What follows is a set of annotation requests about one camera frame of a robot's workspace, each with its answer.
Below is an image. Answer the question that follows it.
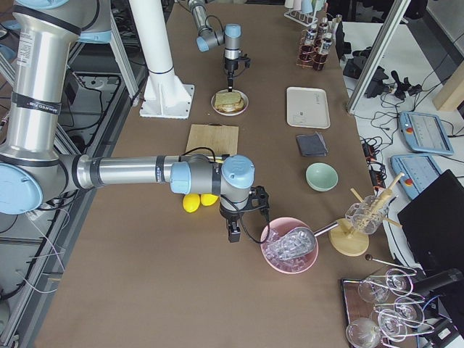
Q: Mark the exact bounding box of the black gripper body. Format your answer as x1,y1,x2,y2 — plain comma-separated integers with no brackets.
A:
223,57,240,75
220,203,249,225

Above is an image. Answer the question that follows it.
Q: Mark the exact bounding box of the white round plate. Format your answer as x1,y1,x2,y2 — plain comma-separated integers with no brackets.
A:
211,89,249,116

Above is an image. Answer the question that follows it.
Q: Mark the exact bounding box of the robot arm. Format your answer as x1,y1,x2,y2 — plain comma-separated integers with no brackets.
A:
187,0,242,92
1,1,254,242

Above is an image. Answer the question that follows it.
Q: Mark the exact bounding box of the cream rabbit serving tray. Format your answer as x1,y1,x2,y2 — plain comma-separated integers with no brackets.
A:
286,87,331,129

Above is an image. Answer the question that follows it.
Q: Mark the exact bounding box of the wine glass rack tray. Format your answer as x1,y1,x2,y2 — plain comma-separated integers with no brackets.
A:
341,266,436,347

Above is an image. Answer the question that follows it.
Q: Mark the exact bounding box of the whole lemon upper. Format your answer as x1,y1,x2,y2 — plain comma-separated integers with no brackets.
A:
200,194,218,207

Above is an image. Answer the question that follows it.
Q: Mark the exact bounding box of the whole lemon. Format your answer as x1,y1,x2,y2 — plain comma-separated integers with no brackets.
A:
182,194,201,213
200,194,218,207

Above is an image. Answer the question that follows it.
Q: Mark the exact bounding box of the whole lemon lower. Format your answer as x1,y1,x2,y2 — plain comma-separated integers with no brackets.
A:
182,194,201,213

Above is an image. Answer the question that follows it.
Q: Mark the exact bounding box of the pink ice bowl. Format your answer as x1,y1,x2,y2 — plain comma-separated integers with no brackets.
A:
260,217,318,274

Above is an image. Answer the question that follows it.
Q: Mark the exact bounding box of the metal ice scoop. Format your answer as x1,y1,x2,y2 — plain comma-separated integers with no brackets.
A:
264,222,339,261

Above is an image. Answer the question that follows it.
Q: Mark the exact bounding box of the bamboo cutting board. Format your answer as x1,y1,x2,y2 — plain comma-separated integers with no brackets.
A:
186,124,239,156

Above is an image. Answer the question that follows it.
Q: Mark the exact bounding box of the tea bottle right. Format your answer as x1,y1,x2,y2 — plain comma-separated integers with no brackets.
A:
297,24,318,67

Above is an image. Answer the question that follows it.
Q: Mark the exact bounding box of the tea bottle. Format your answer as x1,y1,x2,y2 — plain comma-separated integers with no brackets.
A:
316,17,328,39
312,33,333,71
297,24,318,67

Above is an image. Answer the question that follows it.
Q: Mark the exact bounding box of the white cup rack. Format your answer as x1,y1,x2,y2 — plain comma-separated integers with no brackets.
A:
284,0,326,27

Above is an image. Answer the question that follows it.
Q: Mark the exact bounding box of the green ceramic bowl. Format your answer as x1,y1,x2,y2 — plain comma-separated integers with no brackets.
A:
305,162,339,192

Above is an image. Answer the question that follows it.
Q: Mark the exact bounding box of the tea bottle left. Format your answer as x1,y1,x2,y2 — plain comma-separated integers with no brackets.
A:
316,17,328,39

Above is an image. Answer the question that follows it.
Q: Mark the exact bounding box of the tea bottle front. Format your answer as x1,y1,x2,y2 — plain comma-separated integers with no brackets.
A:
312,33,333,71

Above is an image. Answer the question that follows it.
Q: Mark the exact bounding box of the grey folded cloth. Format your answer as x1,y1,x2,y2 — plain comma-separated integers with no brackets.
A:
296,132,328,157

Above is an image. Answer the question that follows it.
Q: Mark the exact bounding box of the wooden cup stand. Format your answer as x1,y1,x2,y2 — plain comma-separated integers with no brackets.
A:
329,173,405,257

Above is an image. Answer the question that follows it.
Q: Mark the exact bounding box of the glass mug on stand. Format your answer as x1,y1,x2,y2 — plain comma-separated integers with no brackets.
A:
345,195,389,235

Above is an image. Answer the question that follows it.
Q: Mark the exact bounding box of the teach pendant lower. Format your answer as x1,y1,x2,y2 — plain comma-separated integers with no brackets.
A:
390,154,442,199

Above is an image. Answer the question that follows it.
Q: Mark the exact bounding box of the teach pendant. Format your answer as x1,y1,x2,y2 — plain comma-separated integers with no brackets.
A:
390,154,442,199
399,112,455,155

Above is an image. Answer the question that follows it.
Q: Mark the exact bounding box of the black laptop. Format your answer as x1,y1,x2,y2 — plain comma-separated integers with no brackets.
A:
398,170,463,273

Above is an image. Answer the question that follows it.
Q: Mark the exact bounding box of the teach pendant upper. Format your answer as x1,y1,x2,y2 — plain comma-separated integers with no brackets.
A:
399,112,455,155

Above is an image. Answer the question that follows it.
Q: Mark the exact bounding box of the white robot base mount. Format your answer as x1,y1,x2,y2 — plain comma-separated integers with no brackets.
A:
130,0,194,120

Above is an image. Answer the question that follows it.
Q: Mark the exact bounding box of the copper wire bottle rack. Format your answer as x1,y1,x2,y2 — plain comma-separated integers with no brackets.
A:
297,30,332,71

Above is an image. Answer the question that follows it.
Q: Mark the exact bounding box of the aluminium frame post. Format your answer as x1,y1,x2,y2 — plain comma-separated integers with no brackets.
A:
347,0,410,115

